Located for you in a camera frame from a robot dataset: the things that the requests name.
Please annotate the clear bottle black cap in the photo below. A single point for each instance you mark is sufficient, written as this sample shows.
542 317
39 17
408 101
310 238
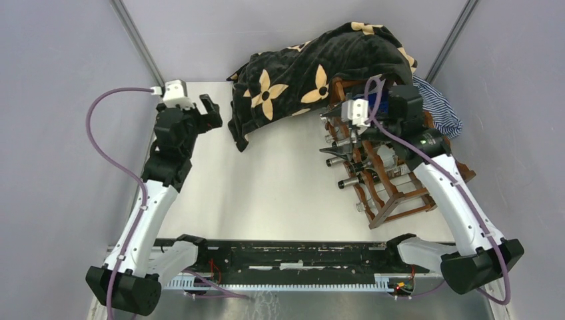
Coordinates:
393 166

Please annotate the green wine bottle back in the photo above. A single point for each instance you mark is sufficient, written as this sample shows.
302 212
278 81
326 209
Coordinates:
343 142

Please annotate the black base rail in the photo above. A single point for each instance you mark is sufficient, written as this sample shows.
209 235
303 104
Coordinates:
280 263

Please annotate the wooden wine rack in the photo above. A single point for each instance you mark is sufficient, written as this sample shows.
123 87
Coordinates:
385 186

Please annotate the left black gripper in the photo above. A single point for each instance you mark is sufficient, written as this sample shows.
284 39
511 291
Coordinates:
208 121

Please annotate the blue liquid square bottle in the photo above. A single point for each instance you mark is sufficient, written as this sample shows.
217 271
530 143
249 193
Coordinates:
383 105

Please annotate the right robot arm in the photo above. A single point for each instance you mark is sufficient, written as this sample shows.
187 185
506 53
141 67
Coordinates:
481 254

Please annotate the white slotted cable duct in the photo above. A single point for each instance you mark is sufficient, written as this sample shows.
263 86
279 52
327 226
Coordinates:
187 282

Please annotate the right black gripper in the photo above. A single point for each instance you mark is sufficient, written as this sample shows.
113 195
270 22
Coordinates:
346 154

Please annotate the blue striped cloth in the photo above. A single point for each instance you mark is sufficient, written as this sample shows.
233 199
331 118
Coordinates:
444 117

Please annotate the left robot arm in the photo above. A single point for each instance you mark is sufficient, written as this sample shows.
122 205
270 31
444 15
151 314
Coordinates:
129 280

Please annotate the clear glass bottle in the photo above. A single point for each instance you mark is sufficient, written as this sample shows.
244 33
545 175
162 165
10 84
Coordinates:
413 204

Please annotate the black floral blanket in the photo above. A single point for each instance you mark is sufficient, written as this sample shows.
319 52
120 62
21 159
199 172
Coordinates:
273 85

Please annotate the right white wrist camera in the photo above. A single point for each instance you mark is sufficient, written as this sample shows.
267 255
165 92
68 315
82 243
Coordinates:
355 111

